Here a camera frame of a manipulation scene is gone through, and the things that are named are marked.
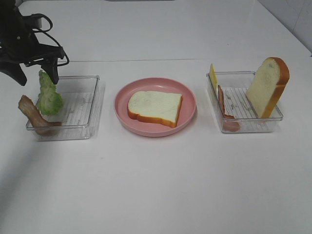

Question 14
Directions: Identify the bread slice from tray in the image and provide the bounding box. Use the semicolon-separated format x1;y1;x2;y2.
127;91;183;128

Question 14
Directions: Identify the pink bacon strip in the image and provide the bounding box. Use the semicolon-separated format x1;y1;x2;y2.
218;85;240;132

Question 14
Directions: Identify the bread slice in right tray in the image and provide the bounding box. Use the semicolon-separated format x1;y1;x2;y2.
246;57;290;118

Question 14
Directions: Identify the yellow cheese slice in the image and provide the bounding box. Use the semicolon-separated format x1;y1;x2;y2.
209;64;218;92

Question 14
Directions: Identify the right clear plastic tray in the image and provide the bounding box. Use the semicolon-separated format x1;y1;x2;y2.
206;71;283;133

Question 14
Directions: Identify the brown bacon strip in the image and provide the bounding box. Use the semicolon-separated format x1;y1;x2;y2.
18;95;62;136

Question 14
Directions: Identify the left clear plastic tray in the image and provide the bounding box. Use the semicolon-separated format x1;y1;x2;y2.
26;76;105;141

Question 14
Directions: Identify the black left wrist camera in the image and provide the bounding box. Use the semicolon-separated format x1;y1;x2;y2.
22;13;43;31

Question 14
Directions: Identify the pink round plate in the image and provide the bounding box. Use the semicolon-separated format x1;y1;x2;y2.
114;78;196;137

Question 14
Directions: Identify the green lettuce leaf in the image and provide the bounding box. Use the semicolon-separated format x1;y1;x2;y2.
37;70;64;116

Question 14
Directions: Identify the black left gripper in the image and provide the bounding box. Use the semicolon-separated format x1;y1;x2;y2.
0;4;65;86

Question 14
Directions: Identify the clear plastic tray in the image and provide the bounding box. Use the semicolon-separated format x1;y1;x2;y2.
26;76;105;141
206;71;283;133

